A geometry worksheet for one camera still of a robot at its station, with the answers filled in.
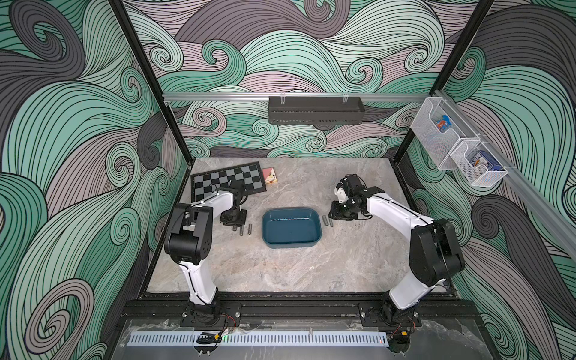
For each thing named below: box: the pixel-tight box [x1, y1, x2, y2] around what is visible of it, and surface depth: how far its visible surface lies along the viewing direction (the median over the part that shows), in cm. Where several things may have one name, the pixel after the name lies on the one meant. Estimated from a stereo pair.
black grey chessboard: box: [190, 161, 267, 203], surface depth 109 cm
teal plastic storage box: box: [261, 207, 323, 249], surface depth 95 cm
